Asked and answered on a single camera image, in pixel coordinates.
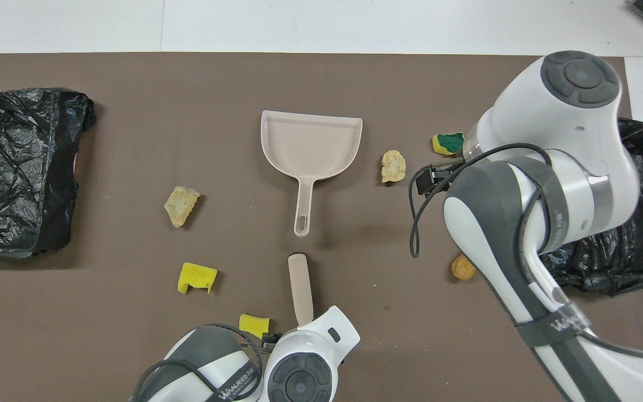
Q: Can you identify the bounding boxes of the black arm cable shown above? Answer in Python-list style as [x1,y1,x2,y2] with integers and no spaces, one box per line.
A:
[409,143,643,361]
[132,324,263,402]

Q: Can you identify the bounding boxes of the round pale cracker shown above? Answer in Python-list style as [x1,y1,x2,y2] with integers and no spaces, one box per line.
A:
[381,150,407,184]

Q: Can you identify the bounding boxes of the brown table mat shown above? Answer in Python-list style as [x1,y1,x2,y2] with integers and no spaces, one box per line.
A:
[0,53,643,402]

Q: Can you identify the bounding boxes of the beige plastic dustpan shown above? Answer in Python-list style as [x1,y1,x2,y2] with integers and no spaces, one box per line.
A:
[260,109,363,237]

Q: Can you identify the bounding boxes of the notched yellow sponge piece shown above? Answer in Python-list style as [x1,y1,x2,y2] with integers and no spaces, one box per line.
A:
[177,262,219,295]

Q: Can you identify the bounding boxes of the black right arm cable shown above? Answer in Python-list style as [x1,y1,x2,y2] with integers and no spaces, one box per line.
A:
[409,143,643,361]

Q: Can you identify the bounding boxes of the pale bread chunk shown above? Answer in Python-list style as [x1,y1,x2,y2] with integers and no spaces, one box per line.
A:
[164,186,201,228]

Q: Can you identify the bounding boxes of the green and yellow sponge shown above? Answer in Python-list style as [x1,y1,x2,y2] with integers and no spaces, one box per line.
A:
[431,132,466,156]

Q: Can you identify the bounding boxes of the brown nugget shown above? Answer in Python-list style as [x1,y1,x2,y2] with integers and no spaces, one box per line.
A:
[451,254,477,281]

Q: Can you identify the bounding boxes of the bin lined with black bag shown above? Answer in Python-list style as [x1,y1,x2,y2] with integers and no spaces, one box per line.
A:
[539,116,643,297]
[0,87,97,259]

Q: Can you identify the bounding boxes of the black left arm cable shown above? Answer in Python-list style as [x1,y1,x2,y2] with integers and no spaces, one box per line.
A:
[132,324,263,402]

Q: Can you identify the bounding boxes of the small yellow sponge wedge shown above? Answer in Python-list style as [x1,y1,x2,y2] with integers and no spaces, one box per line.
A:
[238,313,271,340]

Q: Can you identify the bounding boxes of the beige brush with black bristles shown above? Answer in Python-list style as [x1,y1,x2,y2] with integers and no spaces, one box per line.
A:
[287,253,315,327]

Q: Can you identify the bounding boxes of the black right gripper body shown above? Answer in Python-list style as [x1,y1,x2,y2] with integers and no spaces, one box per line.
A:
[431,157,466,182]

